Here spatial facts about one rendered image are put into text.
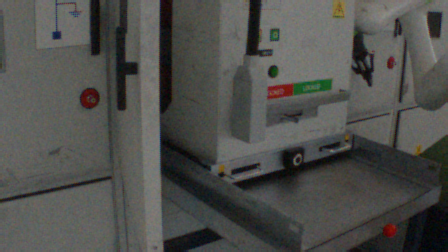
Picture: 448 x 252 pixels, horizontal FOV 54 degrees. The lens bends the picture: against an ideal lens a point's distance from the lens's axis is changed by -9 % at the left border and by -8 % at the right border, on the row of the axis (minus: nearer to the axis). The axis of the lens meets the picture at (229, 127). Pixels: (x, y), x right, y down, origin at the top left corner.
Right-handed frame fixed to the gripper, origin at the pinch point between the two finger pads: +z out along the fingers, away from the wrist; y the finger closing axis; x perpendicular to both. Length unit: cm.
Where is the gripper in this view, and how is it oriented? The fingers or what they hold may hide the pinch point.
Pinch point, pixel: (368, 78)
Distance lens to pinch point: 191.1
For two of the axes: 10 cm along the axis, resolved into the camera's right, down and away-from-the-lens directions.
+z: 4.7, 5.9, 6.5
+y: 8.4, -0.7, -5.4
